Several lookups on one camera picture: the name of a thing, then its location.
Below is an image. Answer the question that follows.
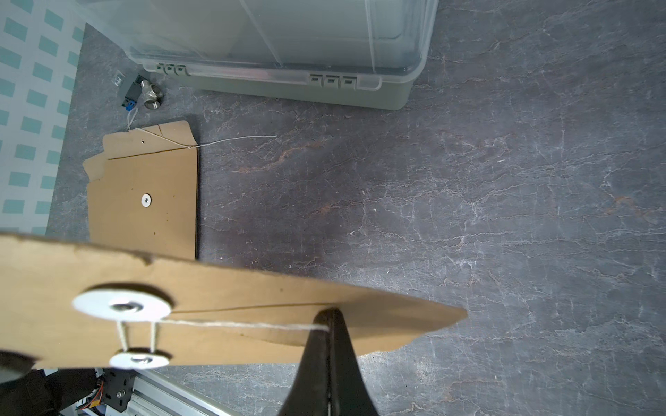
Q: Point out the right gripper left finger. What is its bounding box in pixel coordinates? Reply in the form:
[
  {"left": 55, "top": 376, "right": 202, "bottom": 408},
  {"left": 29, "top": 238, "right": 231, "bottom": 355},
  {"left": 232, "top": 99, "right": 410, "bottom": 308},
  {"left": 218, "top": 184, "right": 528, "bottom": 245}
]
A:
[{"left": 279, "top": 310, "right": 331, "bottom": 416}]

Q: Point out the small metal parts cluster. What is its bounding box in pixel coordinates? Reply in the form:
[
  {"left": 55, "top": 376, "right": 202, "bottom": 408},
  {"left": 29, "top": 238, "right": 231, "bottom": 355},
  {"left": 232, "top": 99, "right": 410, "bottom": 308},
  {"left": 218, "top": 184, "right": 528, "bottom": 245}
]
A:
[{"left": 113, "top": 70, "right": 164, "bottom": 112}]

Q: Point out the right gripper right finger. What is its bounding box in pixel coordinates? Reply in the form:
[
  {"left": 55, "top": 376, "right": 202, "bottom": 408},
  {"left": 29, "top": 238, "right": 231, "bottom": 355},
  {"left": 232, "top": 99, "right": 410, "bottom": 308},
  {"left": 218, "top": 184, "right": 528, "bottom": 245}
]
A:
[{"left": 327, "top": 309, "right": 378, "bottom": 416}]

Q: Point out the left bag closure string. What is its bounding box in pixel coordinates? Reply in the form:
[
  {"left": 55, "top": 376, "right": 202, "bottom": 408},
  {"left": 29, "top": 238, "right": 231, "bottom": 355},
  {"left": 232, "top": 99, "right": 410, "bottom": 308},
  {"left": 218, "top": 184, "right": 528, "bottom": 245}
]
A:
[{"left": 126, "top": 106, "right": 278, "bottom": 152}]

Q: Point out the brown file bag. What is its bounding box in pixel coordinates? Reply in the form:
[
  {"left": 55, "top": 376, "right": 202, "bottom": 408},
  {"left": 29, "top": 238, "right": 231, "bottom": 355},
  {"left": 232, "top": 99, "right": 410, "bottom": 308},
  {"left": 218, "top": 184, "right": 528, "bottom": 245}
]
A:
[
  {"left": 83, "top": 121, "right": 199, "bottom": 260},
  {"left": 1, "top": 234, "right": 467, "bottom": 369}
]

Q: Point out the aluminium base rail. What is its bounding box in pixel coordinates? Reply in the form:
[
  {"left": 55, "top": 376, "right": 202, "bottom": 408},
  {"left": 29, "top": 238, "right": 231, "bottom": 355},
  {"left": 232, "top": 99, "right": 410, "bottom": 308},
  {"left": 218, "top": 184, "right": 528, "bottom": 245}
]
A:
[{"left": 60, "top": 369, "right": 237, "bottom": 415}]

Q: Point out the white closure string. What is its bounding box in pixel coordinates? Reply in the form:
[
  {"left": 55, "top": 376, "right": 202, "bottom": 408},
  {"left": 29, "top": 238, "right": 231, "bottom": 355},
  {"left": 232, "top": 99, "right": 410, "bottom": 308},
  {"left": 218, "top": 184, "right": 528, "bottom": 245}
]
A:
[{"left": 115, "top": 318, "right": 331, "bottom": 355}]

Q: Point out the clear plastic storage box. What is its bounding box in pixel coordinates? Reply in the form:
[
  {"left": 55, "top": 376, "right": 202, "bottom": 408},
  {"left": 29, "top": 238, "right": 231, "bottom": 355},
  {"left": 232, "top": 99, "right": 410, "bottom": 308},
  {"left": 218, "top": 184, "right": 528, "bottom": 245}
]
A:
[{"left": 74, "top": 0, "right": 438, "bottom": 110}]

